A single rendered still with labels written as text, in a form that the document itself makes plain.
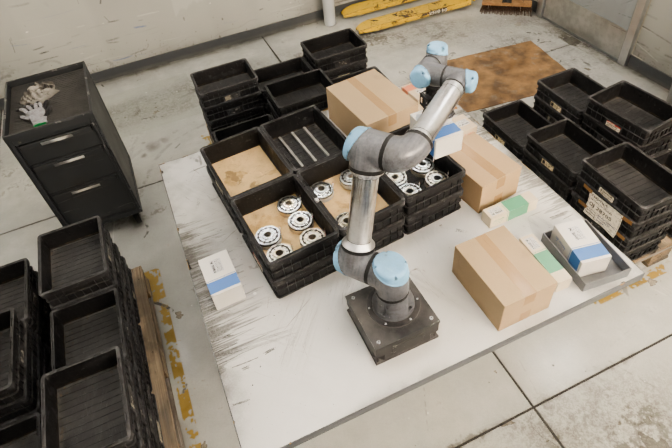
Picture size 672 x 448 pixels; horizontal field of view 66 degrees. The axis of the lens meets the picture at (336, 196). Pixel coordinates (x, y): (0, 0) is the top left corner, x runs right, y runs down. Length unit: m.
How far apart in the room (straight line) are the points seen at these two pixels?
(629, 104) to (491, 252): 1.77
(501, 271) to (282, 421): 0.91
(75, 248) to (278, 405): 1.48
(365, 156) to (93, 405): 1.45
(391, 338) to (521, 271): 0.52
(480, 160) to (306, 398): 1.23
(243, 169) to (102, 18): 2.87
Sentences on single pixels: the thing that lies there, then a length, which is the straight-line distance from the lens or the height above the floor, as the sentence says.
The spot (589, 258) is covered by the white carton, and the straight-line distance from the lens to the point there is 2.15.
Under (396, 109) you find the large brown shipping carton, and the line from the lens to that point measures 2.55.
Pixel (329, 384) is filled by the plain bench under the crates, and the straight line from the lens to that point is 1.87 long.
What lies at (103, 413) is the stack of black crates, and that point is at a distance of 2.32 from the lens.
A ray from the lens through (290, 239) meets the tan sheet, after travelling 2.08.
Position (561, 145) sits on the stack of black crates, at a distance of 3.28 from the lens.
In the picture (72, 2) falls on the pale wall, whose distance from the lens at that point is 4.97.
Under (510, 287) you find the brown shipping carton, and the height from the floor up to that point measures 0.86.
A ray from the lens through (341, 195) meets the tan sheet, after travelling 2.21.
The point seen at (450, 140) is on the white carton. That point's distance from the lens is 2.03.
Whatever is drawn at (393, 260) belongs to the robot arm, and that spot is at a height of 1.03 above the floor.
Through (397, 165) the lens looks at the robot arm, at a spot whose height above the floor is 1.37.
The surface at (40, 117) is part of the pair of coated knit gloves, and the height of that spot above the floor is 0.88.
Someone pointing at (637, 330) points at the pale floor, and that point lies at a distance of 3.03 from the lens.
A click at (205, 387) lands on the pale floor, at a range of 2.77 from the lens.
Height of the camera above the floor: 2.39
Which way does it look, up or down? 45 degrees down
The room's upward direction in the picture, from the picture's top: 7 degrees counter-clockwise
